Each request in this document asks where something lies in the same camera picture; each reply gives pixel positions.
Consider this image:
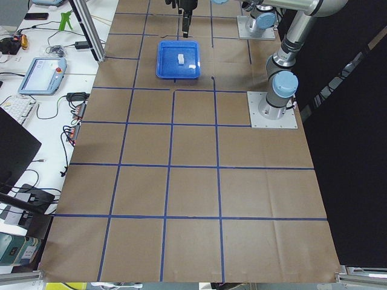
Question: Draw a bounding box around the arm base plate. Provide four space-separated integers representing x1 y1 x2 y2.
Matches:
247 91 298 129
237 13 276 40

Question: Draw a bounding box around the blue plastic tray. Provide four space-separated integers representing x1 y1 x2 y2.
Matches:
155 40 201 79

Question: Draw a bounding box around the black power adapter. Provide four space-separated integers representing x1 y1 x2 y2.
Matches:
74 41 89 50

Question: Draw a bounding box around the black monitor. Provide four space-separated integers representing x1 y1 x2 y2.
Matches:
0 109 42 194

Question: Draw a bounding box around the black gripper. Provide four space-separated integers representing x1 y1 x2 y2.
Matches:
164 0 198 38

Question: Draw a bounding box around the white keyboard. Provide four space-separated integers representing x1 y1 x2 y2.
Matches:
1 95 37 127

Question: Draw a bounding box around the green handled grabber tool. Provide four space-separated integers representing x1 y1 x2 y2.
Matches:
58 10 73 31

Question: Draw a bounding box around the aluminium frame post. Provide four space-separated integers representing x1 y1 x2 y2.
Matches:
69 0 106 63

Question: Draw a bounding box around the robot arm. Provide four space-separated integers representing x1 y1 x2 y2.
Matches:
164 0 276 38
242 1 347 120

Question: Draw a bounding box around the teach pendant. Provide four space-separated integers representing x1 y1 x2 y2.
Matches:
18 57 67 95

